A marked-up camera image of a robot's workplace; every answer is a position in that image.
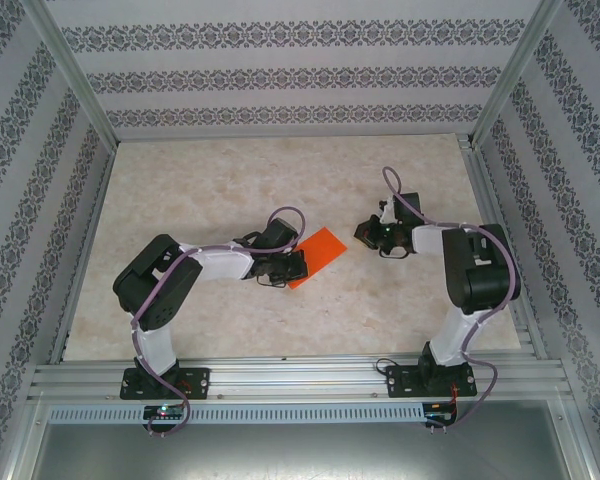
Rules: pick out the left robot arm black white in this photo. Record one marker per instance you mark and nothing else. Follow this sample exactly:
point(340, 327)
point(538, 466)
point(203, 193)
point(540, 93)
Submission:
point(220, 265)

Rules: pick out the circuit board with blue light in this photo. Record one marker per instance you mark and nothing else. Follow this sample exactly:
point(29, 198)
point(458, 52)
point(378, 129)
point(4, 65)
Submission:
point(440, 411)

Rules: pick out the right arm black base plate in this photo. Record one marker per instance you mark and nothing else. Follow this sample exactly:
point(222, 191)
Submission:
point(397, 382)

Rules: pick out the orange square paper sheet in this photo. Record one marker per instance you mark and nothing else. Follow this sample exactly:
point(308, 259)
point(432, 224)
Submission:
point(325, 247)

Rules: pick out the aluminium side rail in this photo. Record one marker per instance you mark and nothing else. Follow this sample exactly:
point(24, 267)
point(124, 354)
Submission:
point(490, 200)
point(97, 200)

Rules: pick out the aluminium corner post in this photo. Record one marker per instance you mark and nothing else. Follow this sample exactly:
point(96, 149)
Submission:
point(515, 65)
point(70, 65)

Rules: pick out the circuit board with green light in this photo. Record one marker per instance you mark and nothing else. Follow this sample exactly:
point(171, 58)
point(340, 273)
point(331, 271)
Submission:
point(162, 411)

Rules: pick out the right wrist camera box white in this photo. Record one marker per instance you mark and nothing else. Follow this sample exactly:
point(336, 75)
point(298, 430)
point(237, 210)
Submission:
point(389, 210)

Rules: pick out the grey metal panel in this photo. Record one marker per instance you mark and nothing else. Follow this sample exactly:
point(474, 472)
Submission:
point(300, 450)

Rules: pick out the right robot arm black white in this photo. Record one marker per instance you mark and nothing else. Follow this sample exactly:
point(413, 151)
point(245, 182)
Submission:
point(485, 280)

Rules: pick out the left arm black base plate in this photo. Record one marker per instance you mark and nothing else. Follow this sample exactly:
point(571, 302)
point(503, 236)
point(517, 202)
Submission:
point(200, 382)

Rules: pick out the aluminium mounting rail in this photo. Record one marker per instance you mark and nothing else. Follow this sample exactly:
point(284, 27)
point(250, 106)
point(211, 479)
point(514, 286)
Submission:
point(300, 375)

